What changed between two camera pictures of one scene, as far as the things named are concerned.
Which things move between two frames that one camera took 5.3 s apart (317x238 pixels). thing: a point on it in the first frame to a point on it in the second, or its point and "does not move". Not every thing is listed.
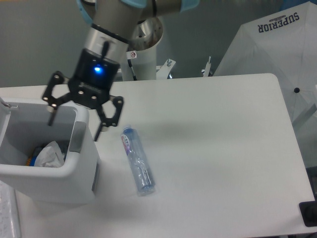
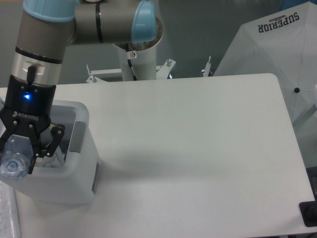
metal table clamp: [206, 71] does not move
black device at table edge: [308, 210] does not move
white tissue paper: [50, 156] does not move
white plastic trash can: [26, 125] does not move
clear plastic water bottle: [142, 174] to [16, 156]
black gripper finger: [109, 122] to [57, 131]
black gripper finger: [57, 78] to [12, 125]
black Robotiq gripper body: [90, 86] to [32, 102]
